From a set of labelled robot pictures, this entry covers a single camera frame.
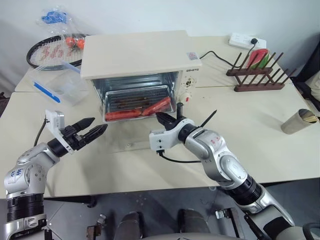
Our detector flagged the glass toaster oven door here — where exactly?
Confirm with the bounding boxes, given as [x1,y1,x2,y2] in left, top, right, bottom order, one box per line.
[109,117,177,152]

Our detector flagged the black racket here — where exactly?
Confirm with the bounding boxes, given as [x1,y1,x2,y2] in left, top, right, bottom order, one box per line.
[26,33,91,72]

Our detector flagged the thin black cable tie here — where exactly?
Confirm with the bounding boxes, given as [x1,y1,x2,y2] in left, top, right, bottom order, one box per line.
[199,109,218,128]

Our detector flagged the thick black cable tie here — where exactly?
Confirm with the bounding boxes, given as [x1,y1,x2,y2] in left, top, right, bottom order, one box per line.
[176,101,185,120]

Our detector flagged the clear plastic food container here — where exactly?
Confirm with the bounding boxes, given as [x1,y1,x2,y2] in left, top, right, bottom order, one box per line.
[27,65,91,107]

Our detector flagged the white fabric item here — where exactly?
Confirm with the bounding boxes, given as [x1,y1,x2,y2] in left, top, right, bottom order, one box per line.
[308,71,320,101]

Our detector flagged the cream toaster oven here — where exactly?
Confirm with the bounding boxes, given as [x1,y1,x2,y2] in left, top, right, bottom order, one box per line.
[79,30,203,123]

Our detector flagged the toy watermelon slice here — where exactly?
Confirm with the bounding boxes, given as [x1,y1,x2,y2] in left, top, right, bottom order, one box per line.
[246,48,271,71]

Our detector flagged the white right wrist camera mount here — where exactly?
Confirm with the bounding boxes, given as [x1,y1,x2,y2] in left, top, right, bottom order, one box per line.
[148,118,196,152]

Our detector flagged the blue container lid latch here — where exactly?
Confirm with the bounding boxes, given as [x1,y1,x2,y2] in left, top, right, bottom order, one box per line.
[31,81,63,104]

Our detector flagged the tan wooden sticks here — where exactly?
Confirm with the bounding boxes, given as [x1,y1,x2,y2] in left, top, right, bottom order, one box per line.
[301,112,318,124]

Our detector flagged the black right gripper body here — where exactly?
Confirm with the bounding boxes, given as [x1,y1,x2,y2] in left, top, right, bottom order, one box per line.
[164,118,180,131]

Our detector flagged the red sausage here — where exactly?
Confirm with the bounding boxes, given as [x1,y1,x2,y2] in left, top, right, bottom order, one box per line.
[104,109,141,122]
[142,96,172,117]

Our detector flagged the white red-marked oven knob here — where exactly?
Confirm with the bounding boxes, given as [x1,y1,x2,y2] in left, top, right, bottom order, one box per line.
[180,91,193,103]

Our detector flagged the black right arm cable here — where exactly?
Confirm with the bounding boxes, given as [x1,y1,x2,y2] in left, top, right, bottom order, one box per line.
[156,149,202,165]

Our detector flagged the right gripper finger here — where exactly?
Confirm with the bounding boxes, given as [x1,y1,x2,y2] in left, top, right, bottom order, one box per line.
[158,118,176,130]
[155,112,176,123]

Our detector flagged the white power strip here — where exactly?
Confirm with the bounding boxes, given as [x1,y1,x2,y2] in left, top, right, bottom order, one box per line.
[228,32,268,50]

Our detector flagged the metal cup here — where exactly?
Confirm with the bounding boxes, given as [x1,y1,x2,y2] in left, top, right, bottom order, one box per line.
[280,108,318,136]

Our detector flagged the blue item in bag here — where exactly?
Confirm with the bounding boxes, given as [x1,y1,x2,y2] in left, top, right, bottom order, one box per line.
[40,11,69,25]

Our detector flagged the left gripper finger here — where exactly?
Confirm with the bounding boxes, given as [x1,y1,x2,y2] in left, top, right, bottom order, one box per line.
[72,116,96,131]
[81,123,109,145]

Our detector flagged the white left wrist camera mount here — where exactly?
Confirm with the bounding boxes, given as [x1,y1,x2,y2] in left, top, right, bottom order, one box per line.
[44,109,76,154]

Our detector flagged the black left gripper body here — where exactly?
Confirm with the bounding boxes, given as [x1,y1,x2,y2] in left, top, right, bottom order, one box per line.
[59,125,85,151]

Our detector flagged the dark wooden dish rack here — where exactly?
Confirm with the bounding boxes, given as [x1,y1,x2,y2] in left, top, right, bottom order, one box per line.
[225,51,297,93]

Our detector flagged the black office chair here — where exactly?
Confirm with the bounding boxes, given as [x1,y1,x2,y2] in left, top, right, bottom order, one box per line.
[291,33,320,118]

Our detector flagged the metal table caster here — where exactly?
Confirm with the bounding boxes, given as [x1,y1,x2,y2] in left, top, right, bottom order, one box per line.
[86,213,108,240]
[214,207,242,240]

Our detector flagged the black oven power cord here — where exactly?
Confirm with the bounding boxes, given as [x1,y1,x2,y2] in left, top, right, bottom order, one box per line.
[199,42,256,69]

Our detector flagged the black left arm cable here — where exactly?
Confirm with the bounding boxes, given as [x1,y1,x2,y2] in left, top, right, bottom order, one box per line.
[33,117,50,147]

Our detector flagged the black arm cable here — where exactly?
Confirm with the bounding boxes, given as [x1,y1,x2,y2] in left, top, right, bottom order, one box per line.
[156,149,202,165]
[33,117,50,147]

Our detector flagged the black table frame bar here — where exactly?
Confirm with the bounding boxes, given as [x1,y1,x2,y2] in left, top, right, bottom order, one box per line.
[43,194,98,208]

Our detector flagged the metal baking tray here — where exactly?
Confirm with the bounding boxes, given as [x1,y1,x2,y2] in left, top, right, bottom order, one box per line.
[104,84,175,123]

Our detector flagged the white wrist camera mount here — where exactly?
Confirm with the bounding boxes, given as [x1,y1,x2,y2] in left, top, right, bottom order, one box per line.
[44,109,76,154]
[148,118,196,152]

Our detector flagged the clear plastic bag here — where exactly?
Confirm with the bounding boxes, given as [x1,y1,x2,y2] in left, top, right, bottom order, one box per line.
[34,6,87,55]

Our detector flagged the dark rounded shape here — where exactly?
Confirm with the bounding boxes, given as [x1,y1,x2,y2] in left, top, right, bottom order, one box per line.
[118,211,145,240]
[177,208,211,240]

